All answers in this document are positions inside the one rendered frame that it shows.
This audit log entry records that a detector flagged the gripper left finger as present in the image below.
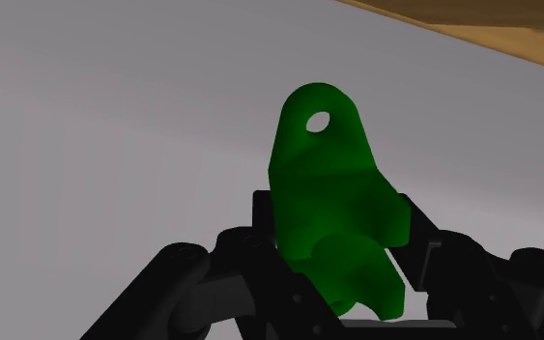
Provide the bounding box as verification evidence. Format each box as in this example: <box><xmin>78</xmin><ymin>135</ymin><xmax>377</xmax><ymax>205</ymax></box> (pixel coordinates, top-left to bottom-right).
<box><xmin>79</xmin><ymin>189</ymin><xmax>348</xmax><ymax>340</ymax></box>

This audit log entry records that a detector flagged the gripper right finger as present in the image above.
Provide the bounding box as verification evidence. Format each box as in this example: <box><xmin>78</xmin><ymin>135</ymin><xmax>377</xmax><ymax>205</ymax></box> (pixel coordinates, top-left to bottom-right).
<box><xmin>387</xmin><ymin>191</ymin><xmax>544</xmax><ymax>340</ymax></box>

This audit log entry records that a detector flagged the green tool with hole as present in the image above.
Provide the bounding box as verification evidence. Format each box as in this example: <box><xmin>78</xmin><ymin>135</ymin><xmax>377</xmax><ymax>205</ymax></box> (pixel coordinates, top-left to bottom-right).
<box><xmin>267</xmin><ymin>82</ymin><xmax>413</xmax><ymax>322</ymax></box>

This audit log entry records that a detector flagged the brown wooden furniture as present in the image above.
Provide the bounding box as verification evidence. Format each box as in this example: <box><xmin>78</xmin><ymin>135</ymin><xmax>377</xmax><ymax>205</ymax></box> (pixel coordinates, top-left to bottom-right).
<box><xmin>334</xmin><ymin>0</ymin><xmax>544</xmax><ymax>75</ymax></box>

